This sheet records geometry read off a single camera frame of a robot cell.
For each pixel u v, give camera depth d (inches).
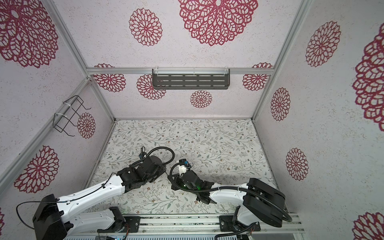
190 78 38.0
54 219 15.1
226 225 29.5
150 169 23.4
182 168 28.5
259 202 16.7
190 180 23.8
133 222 29.2
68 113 30.7
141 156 27.7
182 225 29.4
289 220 15.5
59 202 16.6
